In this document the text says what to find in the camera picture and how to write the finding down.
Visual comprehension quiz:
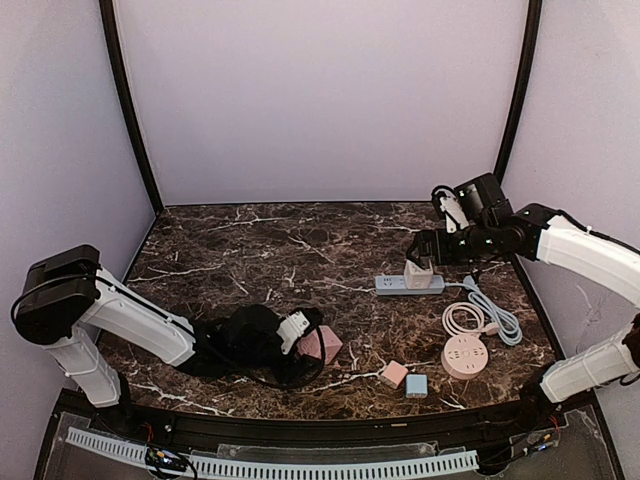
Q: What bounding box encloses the black frame post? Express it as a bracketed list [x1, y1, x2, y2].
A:
[493, 0, 543, 183]
[98, 0, 164, 216]

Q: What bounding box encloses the white pink coiled cable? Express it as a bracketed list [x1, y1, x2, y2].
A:
[442, 301, 501, 340]

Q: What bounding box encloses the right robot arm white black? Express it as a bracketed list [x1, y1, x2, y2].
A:
[406, 173, 639, 405]

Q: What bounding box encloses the left black frame post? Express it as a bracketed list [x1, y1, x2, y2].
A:
[98, 0, 164, 216]

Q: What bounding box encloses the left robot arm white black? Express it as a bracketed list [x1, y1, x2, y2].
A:
[10, 245, 326, 409]

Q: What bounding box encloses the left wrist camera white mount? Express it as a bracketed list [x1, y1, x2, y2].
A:
[276, 308, 323, 355]

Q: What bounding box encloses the small pink charger plug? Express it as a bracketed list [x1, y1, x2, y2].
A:
[379, 361, 408, 389]

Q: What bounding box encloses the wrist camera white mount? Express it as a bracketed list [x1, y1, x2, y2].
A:
[431, 185, 470, 234]
[276, 308, 323, 355]

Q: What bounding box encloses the black table front rail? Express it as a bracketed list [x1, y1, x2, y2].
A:
[84, 372, 571, 459]

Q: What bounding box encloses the pink round power socket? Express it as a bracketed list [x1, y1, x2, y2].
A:
[441, 334, 489, 380]

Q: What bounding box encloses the right black frame post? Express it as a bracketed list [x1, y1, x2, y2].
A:
[493, 0, 543, 183]

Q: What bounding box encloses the blue power strip cable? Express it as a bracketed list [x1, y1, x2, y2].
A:
[442, 275, 524, 347]

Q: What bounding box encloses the pink cube socket adapter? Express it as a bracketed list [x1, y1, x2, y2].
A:
[297, 325, 343, 365]

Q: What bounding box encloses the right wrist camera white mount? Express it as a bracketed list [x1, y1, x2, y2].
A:
[431, 185, 470, 234]

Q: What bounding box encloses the white slotted cable duct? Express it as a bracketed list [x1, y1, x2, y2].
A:
[65, 427, 479, 479]

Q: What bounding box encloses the small blue charger plug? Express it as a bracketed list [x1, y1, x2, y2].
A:
[405, 374, 428, 398]

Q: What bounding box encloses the blue power strip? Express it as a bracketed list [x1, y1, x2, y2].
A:
[375, 275, 445, 296]

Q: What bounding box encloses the white cube socket adapter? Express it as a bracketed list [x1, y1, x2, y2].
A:
[404, 259, 434, 290]

